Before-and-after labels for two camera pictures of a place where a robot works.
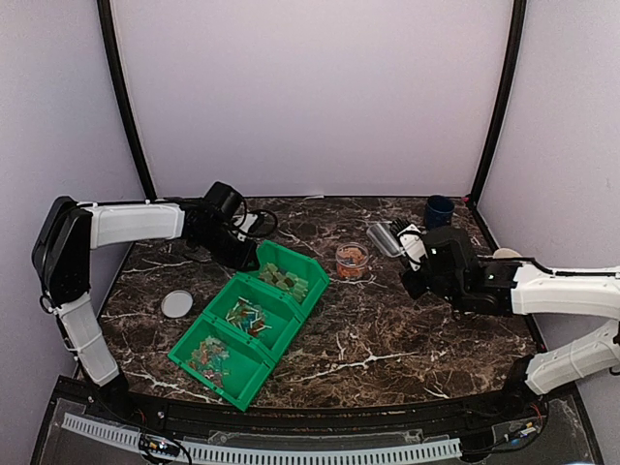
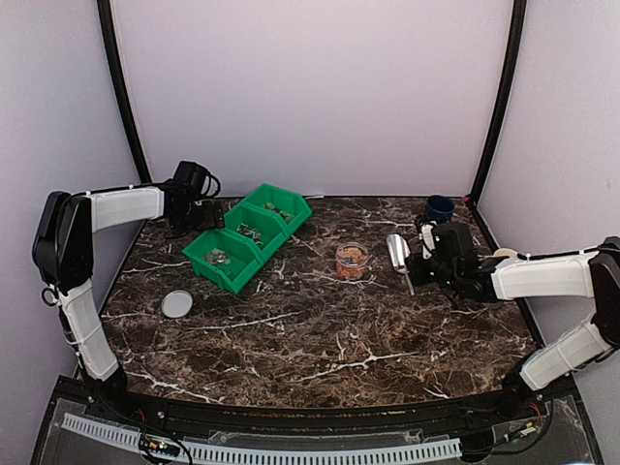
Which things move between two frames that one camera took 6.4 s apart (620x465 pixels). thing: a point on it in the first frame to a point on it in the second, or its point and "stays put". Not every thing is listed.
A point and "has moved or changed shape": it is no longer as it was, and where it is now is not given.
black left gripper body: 218,243 to 195,219
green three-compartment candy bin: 233,344 to 232,256
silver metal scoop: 384,238 has moved or changed shape
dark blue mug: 440,208 stays put
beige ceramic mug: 506,253 stays put
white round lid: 176,303 stays put
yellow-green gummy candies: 294,286 to 288,216
